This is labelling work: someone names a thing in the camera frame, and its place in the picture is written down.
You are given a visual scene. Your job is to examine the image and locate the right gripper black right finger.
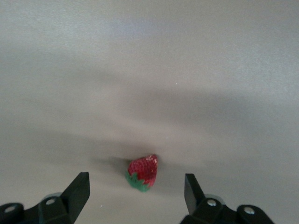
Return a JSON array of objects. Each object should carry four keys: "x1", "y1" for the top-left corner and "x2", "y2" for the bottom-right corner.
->
[{"x1": 179, "y1": 173, "x2": 274, "y2": 224}]

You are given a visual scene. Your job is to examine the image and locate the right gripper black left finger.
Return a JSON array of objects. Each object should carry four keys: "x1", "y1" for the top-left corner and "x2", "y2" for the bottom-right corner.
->
[{"x1": 0, "y1": 172, "x2": 91, "y2": 224}]

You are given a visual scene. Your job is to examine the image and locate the red strawberry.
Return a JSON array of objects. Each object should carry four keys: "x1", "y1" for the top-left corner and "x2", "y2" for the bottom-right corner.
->
[{"x1": 125, "y1": 154, "x2": 159, "y2": 193}]

